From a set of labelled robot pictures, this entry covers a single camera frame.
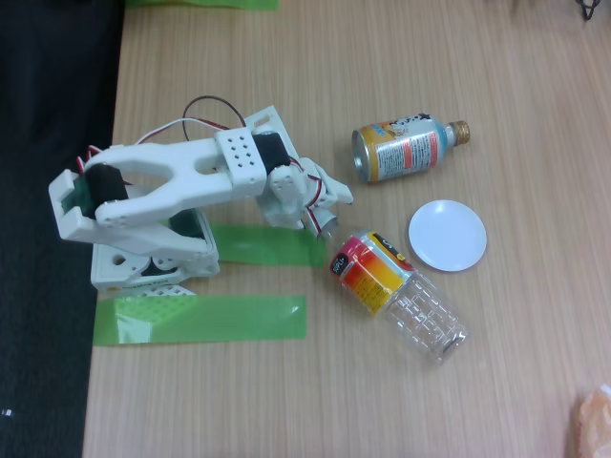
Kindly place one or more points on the clear plastic bottle orange label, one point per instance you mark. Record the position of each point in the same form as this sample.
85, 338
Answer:
372, 276

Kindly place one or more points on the metal bottle can gold cap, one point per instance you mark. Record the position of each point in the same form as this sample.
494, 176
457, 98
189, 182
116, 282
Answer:
406, 150

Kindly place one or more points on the short green tape strip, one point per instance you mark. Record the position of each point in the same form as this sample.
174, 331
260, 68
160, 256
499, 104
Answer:
258, 245

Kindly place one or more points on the long green tape strip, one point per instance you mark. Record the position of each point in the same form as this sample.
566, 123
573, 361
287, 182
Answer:
238, 319

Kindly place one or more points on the small white round plate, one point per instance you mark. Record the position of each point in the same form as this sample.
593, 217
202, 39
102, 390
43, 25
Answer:
451, 234

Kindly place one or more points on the green tape at table edge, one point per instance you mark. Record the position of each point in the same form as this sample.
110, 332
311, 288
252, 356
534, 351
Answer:
191, 4

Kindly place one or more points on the orange plastic bag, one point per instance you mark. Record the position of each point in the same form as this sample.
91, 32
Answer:
596, 420

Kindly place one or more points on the white empty camera mount bracket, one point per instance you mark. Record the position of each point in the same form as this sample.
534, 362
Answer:
269, 121

